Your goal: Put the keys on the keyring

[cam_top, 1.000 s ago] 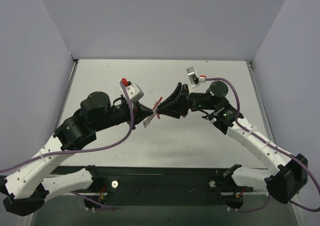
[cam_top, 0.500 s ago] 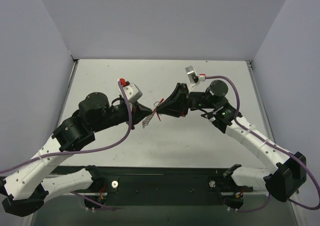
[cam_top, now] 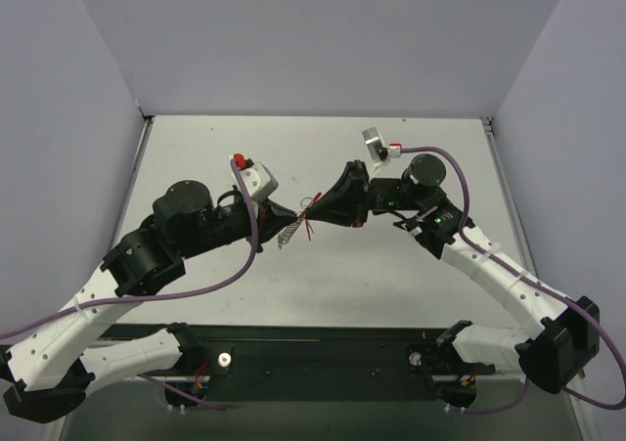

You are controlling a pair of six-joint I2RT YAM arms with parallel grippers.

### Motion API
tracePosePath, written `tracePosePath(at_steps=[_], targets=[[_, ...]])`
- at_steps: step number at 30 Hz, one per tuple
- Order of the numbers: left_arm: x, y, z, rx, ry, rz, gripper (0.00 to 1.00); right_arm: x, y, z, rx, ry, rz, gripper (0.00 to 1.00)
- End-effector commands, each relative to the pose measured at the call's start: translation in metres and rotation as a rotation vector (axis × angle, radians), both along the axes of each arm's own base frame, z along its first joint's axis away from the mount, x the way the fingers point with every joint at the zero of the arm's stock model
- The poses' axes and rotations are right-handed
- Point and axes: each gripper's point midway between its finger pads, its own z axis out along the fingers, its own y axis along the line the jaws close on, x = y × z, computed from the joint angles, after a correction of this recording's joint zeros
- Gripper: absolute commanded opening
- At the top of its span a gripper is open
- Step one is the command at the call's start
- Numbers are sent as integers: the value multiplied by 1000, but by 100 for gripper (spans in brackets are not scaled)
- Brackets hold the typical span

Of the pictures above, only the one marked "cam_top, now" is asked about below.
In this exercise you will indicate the silver keyring with red tag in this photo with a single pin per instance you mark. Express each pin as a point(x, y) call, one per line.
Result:
point(286, 235)

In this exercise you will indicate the aluminium frame rail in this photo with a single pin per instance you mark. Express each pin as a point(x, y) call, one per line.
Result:
point(519, 235)

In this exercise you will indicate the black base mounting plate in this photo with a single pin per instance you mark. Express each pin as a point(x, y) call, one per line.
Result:
point(299, 364)

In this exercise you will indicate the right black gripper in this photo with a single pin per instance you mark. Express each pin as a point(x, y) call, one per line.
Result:
point(362, 193)

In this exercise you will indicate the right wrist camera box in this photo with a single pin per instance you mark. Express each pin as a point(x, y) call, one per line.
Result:
point(380, 151)

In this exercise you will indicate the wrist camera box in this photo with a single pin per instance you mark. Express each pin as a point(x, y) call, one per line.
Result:
point(380, 151)
point(259, 181)

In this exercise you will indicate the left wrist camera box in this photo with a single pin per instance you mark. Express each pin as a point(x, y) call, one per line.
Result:
point(259, 181)

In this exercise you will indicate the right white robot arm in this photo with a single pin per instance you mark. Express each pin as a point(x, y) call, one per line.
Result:
point(553, 339)

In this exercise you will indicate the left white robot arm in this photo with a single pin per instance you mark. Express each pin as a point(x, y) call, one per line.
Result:
point(53, 370)

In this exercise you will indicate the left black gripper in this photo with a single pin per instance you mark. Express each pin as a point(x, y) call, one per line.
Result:
point(261, 223)

